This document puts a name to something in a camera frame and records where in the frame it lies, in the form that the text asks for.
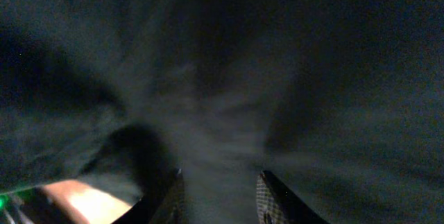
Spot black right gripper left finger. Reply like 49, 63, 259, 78
112, 169, 189, 224

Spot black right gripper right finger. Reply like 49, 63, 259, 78
256, 171, 328, 224

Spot black shorts with white trim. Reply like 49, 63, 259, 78
1, 0, 443, 223

